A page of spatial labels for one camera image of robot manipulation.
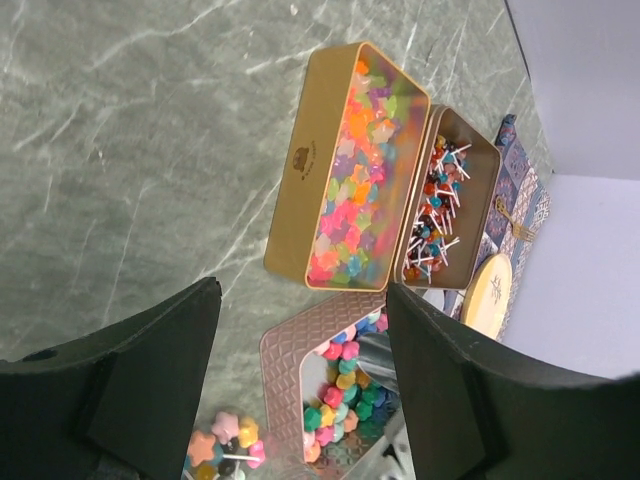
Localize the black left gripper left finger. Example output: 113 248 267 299
1 277 222 479

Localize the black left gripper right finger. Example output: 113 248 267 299
386 284 639 479

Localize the silver metal scoop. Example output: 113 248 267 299
357 333 399 394

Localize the pink tin of star candies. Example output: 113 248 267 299
260 292 415 479

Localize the gold tin of gummy candies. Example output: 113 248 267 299
264 42 431 292

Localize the cream and orange plate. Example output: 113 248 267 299
460 253 513 340

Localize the clear glass jar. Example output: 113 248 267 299
180 406 277 479

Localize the gold fork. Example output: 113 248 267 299
494 196 535 243

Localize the patterned blue cloth mat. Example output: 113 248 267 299
474 114 550 340

